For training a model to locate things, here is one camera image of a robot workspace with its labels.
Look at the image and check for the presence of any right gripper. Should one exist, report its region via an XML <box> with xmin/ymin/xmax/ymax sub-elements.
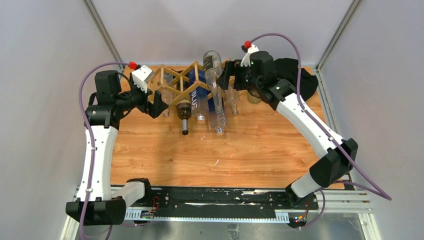
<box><xmin>215</xmin><ymin>61</ymin><xmax>262</xmax><ymax>93</ymax></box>

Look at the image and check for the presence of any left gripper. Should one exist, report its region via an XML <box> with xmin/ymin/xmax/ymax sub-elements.
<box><xmin>115</xmin><ymin>77</ymin><xmax>168</xmax><ymax>118</ymax></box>

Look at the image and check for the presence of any clear bottle dark label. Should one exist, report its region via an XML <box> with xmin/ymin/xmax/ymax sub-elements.
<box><xmin>203</xmin><ymin>50</ymin><xmax>223</xmax><ymax>95</ymax></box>

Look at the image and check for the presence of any clear glass bottle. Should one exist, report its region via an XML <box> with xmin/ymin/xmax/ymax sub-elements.
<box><xmin>247</xmin><ymin>89</ymin><xmax>262</xmax><ymax>104</ymax></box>

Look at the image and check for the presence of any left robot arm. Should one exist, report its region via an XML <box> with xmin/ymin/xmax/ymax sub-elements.
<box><xmin>65</xmin><ymin>65</ymin><xmax>168</xmax><ymax>226</ymax></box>

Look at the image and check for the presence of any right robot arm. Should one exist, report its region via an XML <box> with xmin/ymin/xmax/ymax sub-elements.
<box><xmin>217</xmin><ymin>51</ymin><xmax>358</xmax><ymax>209</ymax></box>

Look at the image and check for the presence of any dark green wine bottle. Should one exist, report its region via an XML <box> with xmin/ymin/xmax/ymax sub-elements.
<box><xmin>176</xmin><ymin>100</ymin><xmax>192</xmax><ymax>136</ymax></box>

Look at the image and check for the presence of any wooden wine rack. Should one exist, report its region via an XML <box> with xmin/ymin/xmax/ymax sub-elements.
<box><xmin>145</xmin><ymin>58</ymin><xmax>248</xmax><ymax>105</ymax></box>

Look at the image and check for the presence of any blue labelled bottle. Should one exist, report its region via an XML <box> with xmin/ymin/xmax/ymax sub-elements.
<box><xmin>188</xmin><ymin>69</ymin><xmax>210</xmax><ymax>124</ymax></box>

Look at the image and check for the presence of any black cloth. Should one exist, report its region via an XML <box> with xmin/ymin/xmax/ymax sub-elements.
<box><xmin>274</xmin><ymin>58</ymin><xmax>319</xmax><ymax>101</ymax></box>

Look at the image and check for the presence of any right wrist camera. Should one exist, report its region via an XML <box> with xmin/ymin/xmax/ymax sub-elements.
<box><xmin>240</xmin><ymin>44</ymin><xmax>259</xmax><ymax>67</ymax></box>

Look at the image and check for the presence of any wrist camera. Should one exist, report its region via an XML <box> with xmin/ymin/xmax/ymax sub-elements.
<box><xmin>131</xmin><ymin>65</ymin><xmax>155</xmax><ymax>93</ymax></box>
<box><xmin>240</xmin><ymin>44</ymin><xmax>259</xmax><ymax>67</ymax></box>

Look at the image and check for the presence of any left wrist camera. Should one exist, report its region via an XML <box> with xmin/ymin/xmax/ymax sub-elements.
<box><xmin>131</xmin><ymin>65</ymin><xmax>155</xmax><ymax>93</ymax></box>

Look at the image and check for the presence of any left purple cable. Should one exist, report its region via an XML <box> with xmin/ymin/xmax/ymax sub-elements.
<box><xmin>76</xmin><ymin>61</ymin><xmax>138</xmax><ymax>240</ymax></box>

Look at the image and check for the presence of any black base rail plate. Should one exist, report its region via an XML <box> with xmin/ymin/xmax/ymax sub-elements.
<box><xmin>125</xmin><ymin>186</ymin><xmax>319</xmax><ymax>224</ymax></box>

